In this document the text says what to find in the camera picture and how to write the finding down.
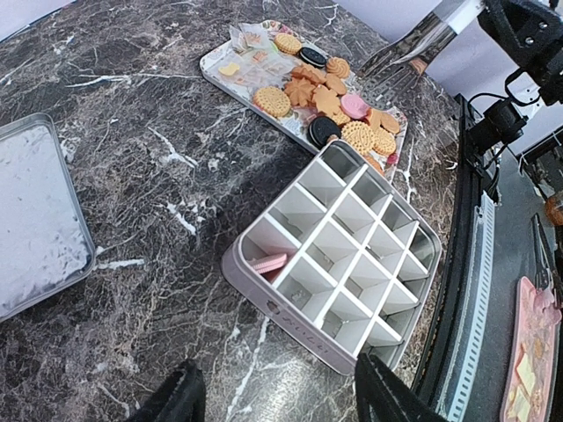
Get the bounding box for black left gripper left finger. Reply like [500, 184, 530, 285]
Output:
[127, 359, 206, 422]

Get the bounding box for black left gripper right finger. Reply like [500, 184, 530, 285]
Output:
[355, 353, 445, 422]

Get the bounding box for silver divided cookie tin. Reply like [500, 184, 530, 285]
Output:
[222, 141, 442, 375]

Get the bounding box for orange cookie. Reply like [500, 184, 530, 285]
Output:
[248, 253, 288, 274]

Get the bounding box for pink round cookie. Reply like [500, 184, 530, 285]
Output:
[340, 93, 370, 120]

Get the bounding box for silver metal tongs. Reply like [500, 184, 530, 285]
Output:
[356, 1, 485, 108]

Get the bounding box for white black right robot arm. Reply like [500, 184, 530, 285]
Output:
[470, 1, 562, 151]

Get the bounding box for pink tray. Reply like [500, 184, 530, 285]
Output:
[500, 277, 562, 421]

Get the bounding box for silver tin lid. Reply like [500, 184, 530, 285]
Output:
[1, 113, 95, 320]

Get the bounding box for black chocolate sandwich cookie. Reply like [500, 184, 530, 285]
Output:
[307, 116, 341, 149]

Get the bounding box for tan sandwich biscuit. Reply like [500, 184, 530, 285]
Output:
[253, 86, 291, 118]

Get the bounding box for floral cookie tray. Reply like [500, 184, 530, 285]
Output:
[200, 19, 407, 180]

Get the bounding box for white slotted cable duct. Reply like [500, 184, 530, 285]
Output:
[439, 193, 495, 421]

